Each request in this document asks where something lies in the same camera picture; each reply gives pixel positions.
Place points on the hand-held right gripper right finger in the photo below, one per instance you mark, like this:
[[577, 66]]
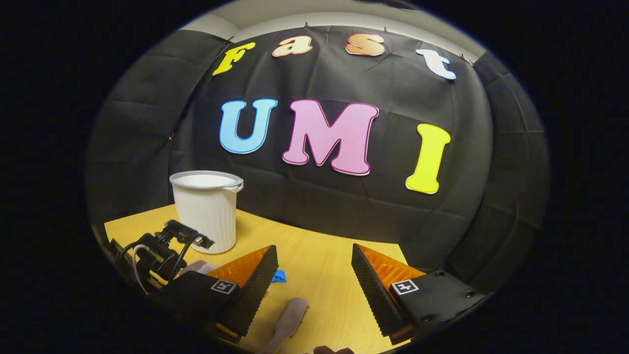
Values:
[[373, 295]]

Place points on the pink plastic dustpan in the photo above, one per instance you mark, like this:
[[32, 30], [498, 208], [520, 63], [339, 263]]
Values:
[[199, 268]]

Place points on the small pink broom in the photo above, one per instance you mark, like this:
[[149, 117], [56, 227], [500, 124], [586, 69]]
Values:
[[290, 317]]

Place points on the yellow wooden desktop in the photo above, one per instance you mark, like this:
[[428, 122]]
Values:
[[319, 275]]

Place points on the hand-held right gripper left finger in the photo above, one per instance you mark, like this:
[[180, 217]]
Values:
[[255, 295]]

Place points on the white ribbed garbage bin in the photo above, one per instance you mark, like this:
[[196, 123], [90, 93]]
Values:
[[209, 216]]

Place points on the dark blue paper ball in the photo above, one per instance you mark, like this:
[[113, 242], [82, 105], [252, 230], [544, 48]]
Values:
[[278, 277]]

